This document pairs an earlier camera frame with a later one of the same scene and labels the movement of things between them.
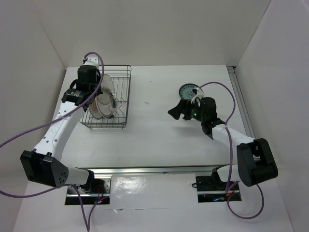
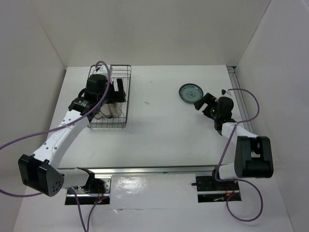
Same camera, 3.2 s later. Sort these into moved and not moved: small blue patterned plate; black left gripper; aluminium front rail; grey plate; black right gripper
Moved: black left gripper; grey plate; black right gripper
Not moved: small blue patterned plate; aluminium front rail
